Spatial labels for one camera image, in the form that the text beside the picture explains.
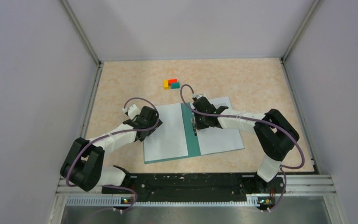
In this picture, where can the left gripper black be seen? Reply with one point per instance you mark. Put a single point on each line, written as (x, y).
(151, 130)

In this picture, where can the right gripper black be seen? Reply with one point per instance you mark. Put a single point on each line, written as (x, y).
(199, 125)

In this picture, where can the silver folder clip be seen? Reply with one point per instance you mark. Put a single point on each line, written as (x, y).
(195, 130)

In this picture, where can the printed white paper sheet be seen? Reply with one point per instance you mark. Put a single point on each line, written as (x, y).
(216, 140)

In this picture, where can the green file folder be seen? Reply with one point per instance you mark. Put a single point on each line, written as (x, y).
(192, 142)

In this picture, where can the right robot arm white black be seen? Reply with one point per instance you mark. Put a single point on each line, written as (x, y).
(275, 134)

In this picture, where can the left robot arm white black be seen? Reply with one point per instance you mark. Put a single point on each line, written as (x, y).
(83, 166)

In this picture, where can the yellow block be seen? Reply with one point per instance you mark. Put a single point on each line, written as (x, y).
(166, 84)

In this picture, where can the teal block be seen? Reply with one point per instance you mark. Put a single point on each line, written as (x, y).
(175, 85)

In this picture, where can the red block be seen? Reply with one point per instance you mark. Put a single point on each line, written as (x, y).
(171, 81)

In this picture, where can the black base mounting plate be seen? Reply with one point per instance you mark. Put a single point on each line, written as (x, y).
(200, 187)

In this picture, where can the left aluminium corner post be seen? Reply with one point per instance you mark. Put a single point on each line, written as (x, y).
(80, 31)

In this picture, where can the aluminium corner post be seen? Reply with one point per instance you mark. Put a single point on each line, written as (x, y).
(80, 31)
(301, 29)

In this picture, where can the aluminium frame rail front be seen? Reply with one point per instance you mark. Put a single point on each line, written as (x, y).
(294, 185)

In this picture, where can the right aluminium corner post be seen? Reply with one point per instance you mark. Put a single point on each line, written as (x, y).
(301, 29)

